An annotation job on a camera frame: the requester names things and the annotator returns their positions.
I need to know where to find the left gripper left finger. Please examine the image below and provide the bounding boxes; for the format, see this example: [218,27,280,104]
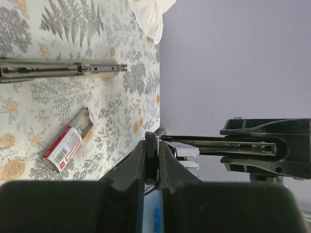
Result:
[0,141,145,233]

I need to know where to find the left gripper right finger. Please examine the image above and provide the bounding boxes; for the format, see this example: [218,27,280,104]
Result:
[159,142,307,233]

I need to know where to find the red white staple box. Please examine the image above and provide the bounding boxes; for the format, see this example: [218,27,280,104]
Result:
[42,107,95,173]

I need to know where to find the black stapler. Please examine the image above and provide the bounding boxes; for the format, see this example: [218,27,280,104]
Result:
[145,118,311,182]

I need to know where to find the silver stapler magazine rail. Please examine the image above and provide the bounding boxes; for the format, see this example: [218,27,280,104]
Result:
[0,58,128,83]

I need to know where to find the floral patterned table mat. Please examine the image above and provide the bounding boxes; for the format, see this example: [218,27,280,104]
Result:
[0,0,160,183]

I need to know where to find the cream white cloth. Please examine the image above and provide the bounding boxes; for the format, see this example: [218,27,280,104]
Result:
[128,0,176,44]

